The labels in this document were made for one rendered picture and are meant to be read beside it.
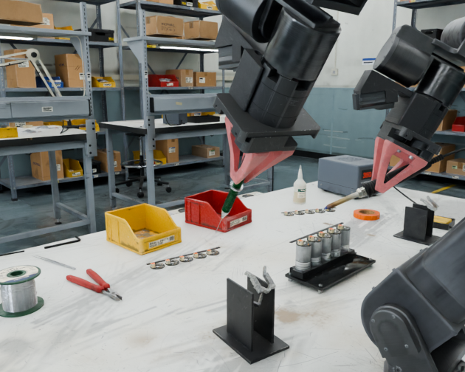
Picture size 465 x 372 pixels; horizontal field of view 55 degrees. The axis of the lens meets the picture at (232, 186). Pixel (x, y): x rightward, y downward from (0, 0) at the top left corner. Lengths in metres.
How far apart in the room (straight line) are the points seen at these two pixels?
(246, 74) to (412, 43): 0.33
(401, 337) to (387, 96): 0.40
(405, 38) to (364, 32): 5.47
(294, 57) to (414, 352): 0.26
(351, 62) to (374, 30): 0.47
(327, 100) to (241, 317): 5.95
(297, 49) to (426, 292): 0.23
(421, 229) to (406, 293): 0.59
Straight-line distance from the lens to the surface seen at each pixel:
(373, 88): 0.69
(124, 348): 0.59
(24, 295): 0.70
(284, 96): 0.44
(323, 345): 0.59
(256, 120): 0.45
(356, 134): 6.18
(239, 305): 0.55
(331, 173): 1.31
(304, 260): 0.72
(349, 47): 6.27
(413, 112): 0.70
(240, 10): 0.46
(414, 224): 0.98
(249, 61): 0.45
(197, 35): 3.52
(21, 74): 4.60
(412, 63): 0.70
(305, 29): 0.41
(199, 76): 5.61
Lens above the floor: 1.06
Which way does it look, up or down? 13 degrees down
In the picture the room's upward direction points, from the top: straight up
